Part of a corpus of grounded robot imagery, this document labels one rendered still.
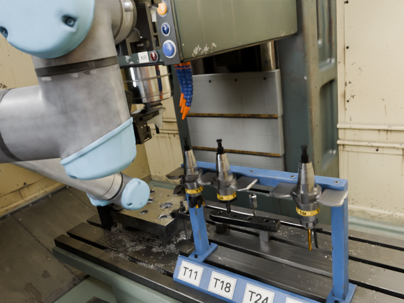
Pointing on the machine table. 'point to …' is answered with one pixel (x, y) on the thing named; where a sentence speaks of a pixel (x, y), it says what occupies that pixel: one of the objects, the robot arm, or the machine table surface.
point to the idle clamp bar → (258, 222)
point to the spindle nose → (148, 83)
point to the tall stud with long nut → (253, 203)
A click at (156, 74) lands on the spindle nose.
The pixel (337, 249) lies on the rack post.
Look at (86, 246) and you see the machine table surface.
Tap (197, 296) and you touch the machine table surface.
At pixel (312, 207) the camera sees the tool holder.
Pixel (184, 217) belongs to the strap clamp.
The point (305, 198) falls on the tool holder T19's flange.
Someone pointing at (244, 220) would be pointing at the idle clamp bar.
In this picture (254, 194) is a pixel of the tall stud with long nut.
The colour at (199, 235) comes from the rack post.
